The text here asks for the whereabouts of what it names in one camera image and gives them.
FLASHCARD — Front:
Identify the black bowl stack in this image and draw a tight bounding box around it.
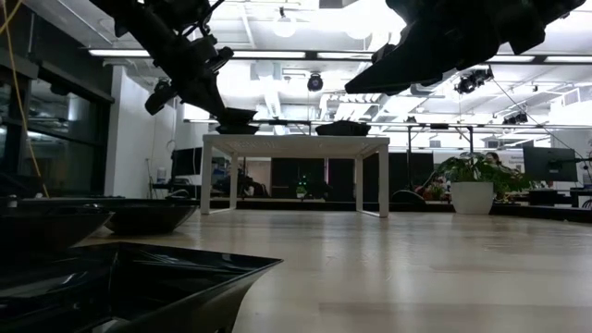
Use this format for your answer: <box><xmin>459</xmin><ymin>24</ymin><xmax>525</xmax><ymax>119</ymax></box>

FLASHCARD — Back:
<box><xmin>315</xmin><ymin>120</ymin><xmax>372</xmax><ymax>137</ymax></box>

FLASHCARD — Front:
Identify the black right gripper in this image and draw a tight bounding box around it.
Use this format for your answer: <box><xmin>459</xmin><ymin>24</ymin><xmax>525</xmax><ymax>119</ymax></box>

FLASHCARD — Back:
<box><xmin>344</xmin><ymin>0</ymin><xmax>547</xmax><ymax>96</ymax></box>

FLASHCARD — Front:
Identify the black ceiling spot lamp cluster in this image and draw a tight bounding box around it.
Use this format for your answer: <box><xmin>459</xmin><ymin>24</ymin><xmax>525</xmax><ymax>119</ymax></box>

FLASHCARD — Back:
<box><xmin>453</xmin><ymin>66</ymin><xmax>495</xmax><ymax>95</ymax></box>

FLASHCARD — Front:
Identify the green plant in white pot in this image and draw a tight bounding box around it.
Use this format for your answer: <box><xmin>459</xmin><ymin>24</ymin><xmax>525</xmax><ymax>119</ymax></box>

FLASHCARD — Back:
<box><xmin>434</xmin><ymin>151</ymin><xmax>533</xmax><ymax>216</ymax></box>

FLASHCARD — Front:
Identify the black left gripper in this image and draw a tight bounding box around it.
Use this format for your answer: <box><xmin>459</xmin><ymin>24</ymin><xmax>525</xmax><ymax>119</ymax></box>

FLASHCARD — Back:
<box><xmin>144</xmin><ymin>44</ymin><xmax>235</xmax><ymax>117</ymax></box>

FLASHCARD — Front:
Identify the background black rig frame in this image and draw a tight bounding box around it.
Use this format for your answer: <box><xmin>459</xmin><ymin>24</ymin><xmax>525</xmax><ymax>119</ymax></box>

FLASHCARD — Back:
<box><xmin>183</xmin><ymin>117</ymin><xmax>592</xmax><ymax>156</ymax></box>

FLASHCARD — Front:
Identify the long linear ceiling light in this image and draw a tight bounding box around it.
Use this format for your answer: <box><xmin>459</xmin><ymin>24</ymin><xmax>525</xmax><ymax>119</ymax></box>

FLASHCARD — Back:
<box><xmin>87</xmin><ymin>47</ymin><xmax>592</xmax><ymax>65</ymax></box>

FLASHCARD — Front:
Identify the black round lobed plate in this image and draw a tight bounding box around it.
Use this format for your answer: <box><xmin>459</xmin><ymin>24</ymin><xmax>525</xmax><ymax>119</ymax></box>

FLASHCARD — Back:
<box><xmin>0</xmin><ymin>210</ymin><xmax>116</xmax><ymax>254</ymax></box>
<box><xmin>105</xmin><ymin>203</ymin><xmax>200</xmax><ymax>236</ymax></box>

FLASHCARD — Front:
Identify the black computer monitor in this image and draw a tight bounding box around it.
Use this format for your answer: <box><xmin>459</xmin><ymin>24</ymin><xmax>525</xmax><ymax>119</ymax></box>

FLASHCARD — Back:
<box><xmin>171</xmin><ymin>146</ymin><xmax>204</xmax><ymax>178</ymax></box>
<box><xmin>523</xmin><ymin>146</ymin><xmax>580</xmax><ymax>183</ymax></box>

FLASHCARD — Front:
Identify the white perforated metal shelf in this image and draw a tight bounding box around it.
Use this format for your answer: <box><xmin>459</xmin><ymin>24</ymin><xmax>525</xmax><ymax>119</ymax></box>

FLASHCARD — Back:
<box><xmin>199</xmin><ymin>133</ymin><xmax>391</xmax><ymax>219</ymax></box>

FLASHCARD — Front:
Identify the white round pendant lamp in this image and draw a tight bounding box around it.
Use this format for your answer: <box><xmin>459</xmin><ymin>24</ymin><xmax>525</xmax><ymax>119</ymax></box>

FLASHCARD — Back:
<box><xmin>271</xmin><ymin>6</ymin><xmax>298</xmax><ymax>39</ymax></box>

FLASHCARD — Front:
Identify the yellow extension cable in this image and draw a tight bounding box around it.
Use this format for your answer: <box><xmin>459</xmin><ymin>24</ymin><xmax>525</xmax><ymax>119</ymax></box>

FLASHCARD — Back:
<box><xmin>0</xmin><ymin>0</ymin><xmax>51</xmax><ymax>200</ymax></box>

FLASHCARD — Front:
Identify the black office chair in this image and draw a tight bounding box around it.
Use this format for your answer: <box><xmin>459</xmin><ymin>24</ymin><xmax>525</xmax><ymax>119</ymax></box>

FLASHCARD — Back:
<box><xmin>389</xmin><ymin>189</ymin><xmax>427</xmax><ymax>204</ymax></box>

